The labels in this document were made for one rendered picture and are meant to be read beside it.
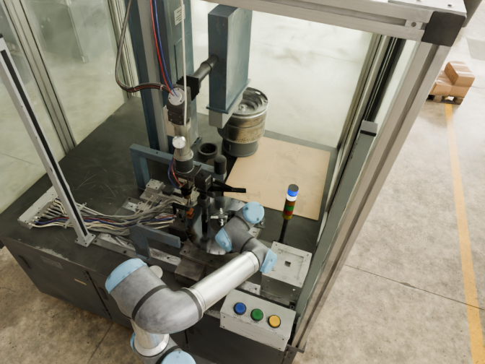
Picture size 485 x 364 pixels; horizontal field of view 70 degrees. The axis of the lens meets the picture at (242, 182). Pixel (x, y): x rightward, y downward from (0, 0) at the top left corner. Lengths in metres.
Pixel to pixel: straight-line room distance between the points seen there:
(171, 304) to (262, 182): 1.27
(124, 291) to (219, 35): 0.96
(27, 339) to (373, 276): 2.29
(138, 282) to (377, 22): 0.77
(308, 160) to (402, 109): 1.62
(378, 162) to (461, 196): 2.98
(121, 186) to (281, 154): 0.99
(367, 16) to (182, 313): 0.75
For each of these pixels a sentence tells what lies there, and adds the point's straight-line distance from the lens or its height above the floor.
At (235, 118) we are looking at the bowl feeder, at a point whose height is 1.07.
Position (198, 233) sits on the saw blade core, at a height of 0.95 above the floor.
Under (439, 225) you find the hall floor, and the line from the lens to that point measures 3.32.
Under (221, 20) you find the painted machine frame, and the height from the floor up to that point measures 1.72.
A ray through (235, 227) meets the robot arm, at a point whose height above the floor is 1.26.
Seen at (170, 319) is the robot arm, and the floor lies 1.37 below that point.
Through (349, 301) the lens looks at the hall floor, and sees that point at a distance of 2.60.
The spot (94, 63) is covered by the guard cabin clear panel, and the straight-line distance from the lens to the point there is 2.53.
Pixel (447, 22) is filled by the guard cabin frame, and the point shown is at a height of 2.04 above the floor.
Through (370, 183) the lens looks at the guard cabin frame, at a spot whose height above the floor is 1.70.
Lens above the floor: 2.21
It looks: 46 degrees down
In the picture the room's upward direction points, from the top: 4 degrees clockwise
